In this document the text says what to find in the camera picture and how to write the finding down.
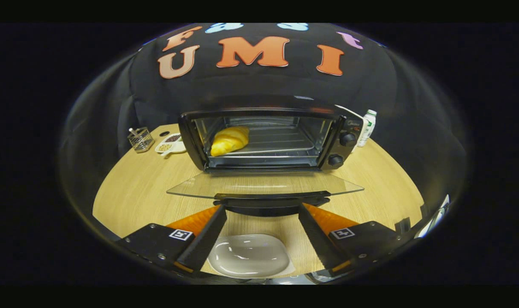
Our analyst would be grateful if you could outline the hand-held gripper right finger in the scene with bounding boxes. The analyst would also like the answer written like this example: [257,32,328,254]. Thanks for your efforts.
[298,203,414,276]

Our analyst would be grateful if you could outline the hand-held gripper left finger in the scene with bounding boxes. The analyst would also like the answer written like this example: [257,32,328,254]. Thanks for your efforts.
[116,204,228,274]

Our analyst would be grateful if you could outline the yellow croissant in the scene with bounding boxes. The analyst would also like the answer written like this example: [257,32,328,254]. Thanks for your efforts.
[211,126,250,157]

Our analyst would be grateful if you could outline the black toaster oven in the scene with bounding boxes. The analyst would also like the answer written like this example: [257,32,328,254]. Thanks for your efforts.
[166,107,365,217]

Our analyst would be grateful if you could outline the white oval plate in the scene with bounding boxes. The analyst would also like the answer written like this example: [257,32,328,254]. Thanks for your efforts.
[207,233,296,278]

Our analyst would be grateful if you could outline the white divided snack dish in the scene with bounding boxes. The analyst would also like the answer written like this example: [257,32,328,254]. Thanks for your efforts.
[155,133,187,159]

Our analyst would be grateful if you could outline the white bottle green label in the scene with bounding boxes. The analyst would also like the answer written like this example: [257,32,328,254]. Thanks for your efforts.
[357,110,377,148]

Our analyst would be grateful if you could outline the white countertop appliance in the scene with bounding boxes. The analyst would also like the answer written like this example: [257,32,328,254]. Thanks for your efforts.
[335,104,365,121]

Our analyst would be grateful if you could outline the black backdrop cloth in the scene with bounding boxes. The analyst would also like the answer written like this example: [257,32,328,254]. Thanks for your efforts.
[60,24,467,214]

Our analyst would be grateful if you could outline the wire mesh holder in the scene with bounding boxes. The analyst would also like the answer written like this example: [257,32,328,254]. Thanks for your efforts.
[127,127,155,153]

